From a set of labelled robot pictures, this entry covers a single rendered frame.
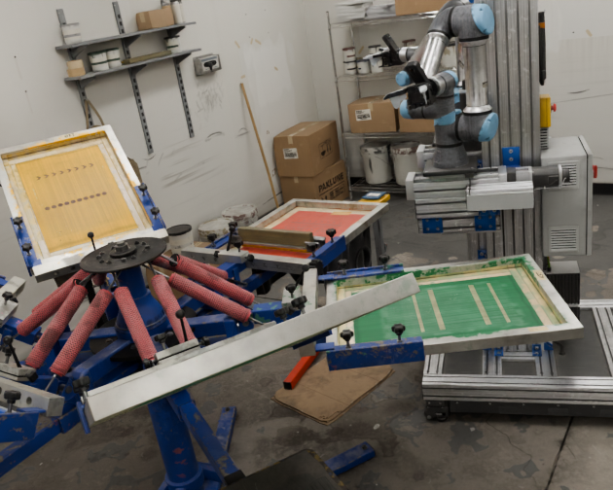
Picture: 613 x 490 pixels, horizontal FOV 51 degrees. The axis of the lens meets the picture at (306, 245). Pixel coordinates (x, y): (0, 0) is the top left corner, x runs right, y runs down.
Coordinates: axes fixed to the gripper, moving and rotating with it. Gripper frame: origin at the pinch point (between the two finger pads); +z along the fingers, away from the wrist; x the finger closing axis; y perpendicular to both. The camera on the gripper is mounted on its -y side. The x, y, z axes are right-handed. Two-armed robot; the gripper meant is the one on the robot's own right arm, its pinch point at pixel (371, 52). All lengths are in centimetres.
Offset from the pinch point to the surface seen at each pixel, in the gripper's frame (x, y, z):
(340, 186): 162, 175, 189
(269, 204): 92, 164, 222
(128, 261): -200, 10, -35
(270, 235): -118, 49, -12
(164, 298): -202, 20, -52
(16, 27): -93, -56, 190
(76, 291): -216, 14, -24
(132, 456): -198, 142, 47
